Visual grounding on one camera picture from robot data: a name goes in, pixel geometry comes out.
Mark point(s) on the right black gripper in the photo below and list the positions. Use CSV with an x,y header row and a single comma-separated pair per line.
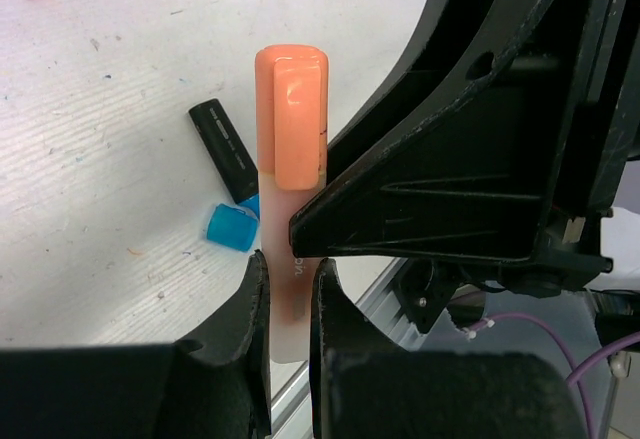
x,y
596,46

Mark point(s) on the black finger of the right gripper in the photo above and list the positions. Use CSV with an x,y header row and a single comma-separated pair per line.
x,y
465,175

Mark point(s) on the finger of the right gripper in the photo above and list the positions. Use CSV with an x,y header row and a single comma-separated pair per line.
x,y
443,32

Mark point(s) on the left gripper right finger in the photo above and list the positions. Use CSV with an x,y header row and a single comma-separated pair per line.
x,y
508,395

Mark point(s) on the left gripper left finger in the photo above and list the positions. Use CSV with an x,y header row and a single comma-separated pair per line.
x,y
214,382

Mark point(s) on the blue highlighter cap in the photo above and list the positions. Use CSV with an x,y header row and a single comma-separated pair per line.
x,y
232,228

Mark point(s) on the orange highlighter marker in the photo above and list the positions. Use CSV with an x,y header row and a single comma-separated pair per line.
x,y
291,86

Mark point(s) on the blue black highlighter marker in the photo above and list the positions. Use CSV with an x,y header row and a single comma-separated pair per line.
x,y
228,153

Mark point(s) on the aluminium frame rail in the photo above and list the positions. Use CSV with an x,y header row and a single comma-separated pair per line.
x,y
362,383

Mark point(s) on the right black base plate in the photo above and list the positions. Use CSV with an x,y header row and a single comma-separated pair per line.
x,y
424,288

